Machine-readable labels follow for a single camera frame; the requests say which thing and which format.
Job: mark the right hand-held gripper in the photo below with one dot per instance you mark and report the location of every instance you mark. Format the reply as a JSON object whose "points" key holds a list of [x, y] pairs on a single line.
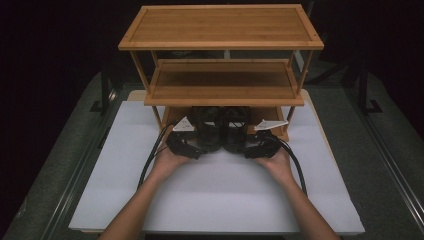
{"points": [[263, 146]]}

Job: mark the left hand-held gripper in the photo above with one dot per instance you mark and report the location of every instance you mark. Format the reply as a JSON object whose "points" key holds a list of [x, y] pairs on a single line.
{"points": [[181, 143]]}

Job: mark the black leather lace-up shoe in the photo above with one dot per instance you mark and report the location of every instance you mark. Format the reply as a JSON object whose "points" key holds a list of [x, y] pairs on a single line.
{"points": [[235, 133], [208, 133]]}

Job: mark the wooden three-tier shoe rack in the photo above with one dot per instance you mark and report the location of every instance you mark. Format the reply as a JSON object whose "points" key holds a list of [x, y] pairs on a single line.
{"points": [[220, 26]]}

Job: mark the person's right hand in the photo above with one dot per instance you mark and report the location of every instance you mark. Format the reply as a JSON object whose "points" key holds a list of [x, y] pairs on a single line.
{"points": [[276, 166]]}

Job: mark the person's left hand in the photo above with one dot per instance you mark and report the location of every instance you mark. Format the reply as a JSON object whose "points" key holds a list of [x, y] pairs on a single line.
{"points": [[166, 163]]}

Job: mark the black metal stand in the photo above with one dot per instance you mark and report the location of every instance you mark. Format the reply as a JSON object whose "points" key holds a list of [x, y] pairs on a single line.
{"points": [[105, 90], [365, 90]]}

